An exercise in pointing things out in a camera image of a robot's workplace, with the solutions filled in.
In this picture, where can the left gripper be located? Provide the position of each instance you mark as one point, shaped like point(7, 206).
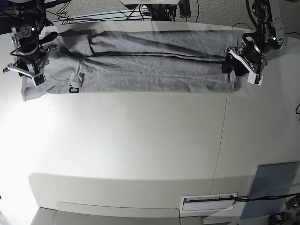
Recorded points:
point(250, 53)

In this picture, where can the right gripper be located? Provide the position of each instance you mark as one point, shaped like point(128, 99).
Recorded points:
point(33, 64)

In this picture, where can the grey T-shirt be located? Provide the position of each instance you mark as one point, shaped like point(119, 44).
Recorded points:
point(166, 61)

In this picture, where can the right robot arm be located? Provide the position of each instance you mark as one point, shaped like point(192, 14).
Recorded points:
point(29, 19)

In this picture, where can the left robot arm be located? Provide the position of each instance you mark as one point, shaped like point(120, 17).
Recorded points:
point(268, 35)

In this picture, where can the blue-grey flat panel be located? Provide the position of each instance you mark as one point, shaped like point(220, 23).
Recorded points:
point(269, 180)

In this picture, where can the black device bottom right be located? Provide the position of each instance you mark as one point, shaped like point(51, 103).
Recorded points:
point(278, 218)

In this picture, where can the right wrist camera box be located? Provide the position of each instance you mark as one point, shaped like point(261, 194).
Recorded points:
point(38, 79)

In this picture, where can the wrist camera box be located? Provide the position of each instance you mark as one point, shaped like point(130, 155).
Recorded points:
point(255, 79)
point(38, 79)

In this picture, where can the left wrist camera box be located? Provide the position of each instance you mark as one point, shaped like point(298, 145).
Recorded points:
point(255, 79)

